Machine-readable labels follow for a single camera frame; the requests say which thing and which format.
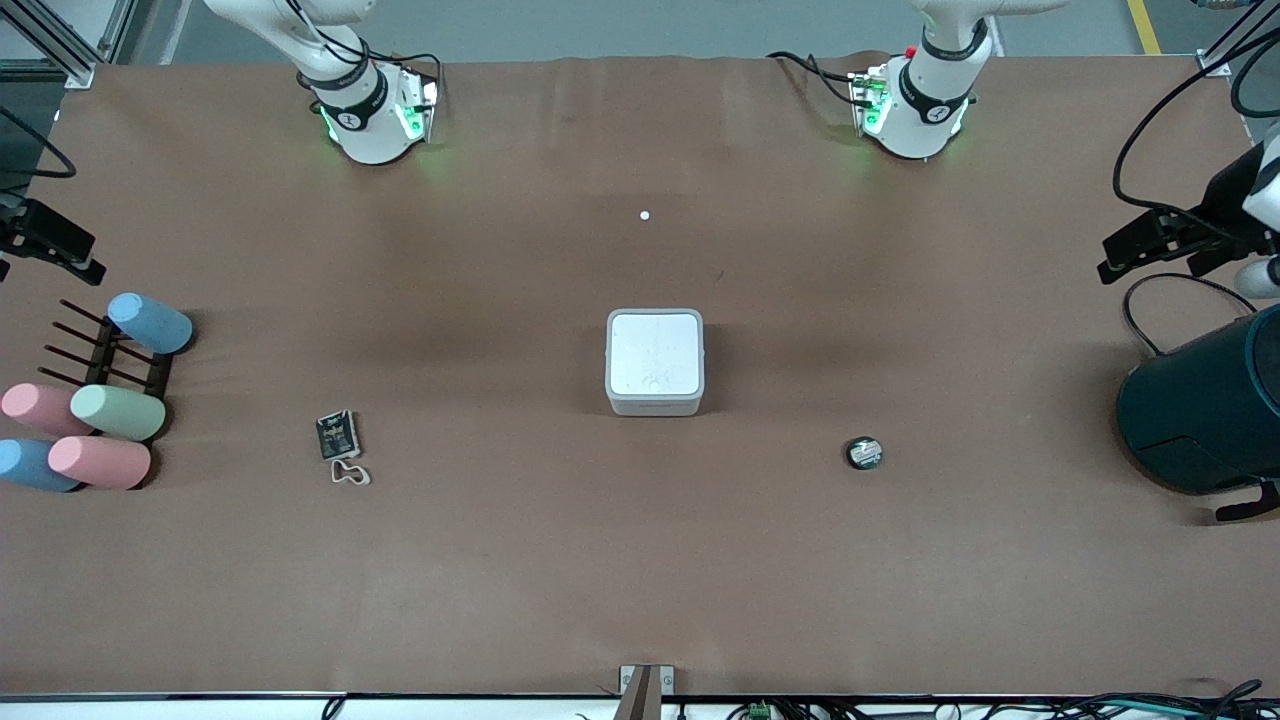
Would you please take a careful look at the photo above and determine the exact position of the white square lidded trash bin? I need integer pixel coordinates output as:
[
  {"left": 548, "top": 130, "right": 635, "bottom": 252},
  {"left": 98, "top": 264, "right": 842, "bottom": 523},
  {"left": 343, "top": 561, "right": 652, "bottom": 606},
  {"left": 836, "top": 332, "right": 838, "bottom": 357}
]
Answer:
[{"left": 605, "top": 308, "right": 706, "bottom": 417}]

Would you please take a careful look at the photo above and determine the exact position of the black left arm base cable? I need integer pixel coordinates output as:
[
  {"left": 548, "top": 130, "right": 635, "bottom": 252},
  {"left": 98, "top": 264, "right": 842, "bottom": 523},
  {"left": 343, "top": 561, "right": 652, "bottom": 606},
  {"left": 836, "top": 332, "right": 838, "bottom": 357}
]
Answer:
[{"left": 768, "top": 50, "right": 871, "bottom": 109}]

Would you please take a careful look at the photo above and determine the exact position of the black printed packet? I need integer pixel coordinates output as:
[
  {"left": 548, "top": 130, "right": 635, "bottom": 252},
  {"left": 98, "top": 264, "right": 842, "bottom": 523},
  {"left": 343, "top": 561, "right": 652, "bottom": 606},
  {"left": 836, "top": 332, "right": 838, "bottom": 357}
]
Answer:
[{"left": 316, "top": 410, "right": 361, "bottom": 461}]

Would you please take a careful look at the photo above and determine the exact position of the black pronged cup rack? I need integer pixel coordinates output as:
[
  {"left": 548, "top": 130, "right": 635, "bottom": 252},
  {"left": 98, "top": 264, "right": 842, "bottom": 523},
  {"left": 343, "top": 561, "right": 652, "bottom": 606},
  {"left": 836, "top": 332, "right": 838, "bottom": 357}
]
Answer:
[{"left": 38, "top": 298, "right": 176, "bottom": 486}]

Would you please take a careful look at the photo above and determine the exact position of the black looped device cable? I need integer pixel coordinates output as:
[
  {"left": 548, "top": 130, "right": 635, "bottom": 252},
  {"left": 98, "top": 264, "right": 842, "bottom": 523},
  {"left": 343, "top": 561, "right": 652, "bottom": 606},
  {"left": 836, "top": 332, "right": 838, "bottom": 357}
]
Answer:
[{"left": 1122, "top": 272, "right": 1259, "bottom": 358}]

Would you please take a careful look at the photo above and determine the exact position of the pink cylinder cup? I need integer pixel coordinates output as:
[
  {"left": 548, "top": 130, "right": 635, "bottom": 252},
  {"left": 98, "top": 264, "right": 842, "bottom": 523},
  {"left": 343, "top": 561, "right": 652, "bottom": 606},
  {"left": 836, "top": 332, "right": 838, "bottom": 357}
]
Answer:
[
  {"left": 48, "top": 435, "right": 152, "bottom": 491},
  {"left": 0, "top": 383, "right": 96, "bottom": 438}
]

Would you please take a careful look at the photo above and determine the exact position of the dark teal cylindrical device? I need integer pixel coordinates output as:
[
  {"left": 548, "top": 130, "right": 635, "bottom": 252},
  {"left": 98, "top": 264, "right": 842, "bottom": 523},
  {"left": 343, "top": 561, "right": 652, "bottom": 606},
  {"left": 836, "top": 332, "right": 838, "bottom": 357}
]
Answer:
[{"left": 1116, "top": 305, "right": 1280, "bottom": 523}]

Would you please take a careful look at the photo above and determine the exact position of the aluminium frame profile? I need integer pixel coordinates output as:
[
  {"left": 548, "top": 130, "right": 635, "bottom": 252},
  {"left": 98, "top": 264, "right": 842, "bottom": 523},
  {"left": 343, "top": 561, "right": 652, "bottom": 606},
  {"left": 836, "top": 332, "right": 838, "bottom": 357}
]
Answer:
[
  {"left": 0, "top": 0, "right": 131, "bottom": 91},
  {"left": 1195, "top": 0, "right": 1280, "bottom": 79}
]

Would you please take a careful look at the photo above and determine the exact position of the metal edge bracket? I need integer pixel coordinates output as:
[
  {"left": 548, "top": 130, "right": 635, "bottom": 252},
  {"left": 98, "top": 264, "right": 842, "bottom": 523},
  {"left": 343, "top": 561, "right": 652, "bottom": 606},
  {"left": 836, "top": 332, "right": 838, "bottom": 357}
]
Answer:
[{"left": 619, "top": 664, "right": 676, "bottom": 720}]

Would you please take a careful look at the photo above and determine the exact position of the black cable bundle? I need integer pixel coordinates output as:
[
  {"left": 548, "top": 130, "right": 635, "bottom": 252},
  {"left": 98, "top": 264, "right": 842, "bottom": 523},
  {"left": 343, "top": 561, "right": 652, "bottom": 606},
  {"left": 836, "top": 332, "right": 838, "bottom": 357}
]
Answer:
[{"left": 1040, "top": 680, "right": 1280, "bottom": 720}]

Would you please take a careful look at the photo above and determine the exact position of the green cylinder cup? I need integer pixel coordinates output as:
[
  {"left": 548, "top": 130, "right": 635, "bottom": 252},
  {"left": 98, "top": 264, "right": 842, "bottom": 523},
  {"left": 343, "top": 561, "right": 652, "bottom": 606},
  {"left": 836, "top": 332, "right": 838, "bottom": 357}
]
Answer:
[{"left": 70, "top": 384, "right": 168, "bottom": 442}]

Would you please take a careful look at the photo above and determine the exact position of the blue cylinder cup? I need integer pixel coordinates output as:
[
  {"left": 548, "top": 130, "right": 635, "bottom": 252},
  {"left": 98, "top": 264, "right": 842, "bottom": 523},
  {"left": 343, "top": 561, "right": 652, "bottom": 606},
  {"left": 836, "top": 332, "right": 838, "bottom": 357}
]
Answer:
[
  {"left": 0, "top": 438, "right": 81, "bottom": 493},
  {"left": 107, "top": 292, "right": 194, "bottom": 355}
]

